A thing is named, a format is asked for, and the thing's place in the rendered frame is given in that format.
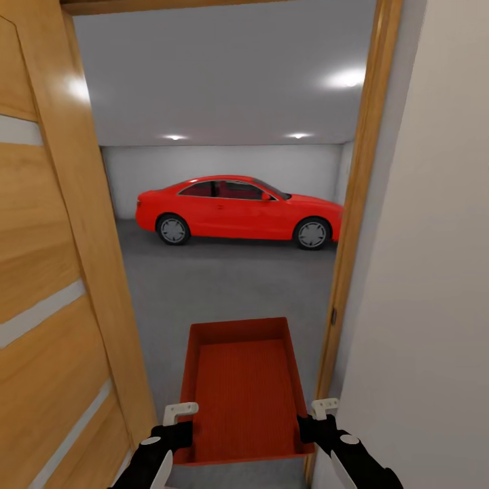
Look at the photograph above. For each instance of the car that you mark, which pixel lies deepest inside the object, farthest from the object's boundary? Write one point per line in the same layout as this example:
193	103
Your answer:
231	206

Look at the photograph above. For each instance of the storage box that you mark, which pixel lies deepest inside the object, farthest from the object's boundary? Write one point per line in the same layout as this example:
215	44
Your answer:
243	375

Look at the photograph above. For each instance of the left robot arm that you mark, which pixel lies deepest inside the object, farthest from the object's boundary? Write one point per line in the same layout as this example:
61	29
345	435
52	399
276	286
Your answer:
152	462

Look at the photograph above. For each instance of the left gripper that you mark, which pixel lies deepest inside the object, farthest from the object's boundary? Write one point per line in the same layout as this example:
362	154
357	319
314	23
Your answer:
182	433

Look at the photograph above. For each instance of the door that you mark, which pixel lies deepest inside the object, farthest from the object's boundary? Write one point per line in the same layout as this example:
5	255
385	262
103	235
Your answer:
75	401

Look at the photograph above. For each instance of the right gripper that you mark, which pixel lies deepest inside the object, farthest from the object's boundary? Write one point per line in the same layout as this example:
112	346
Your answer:
311	430

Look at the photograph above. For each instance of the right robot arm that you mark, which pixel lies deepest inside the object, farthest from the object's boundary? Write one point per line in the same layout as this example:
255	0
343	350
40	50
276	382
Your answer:
355	468

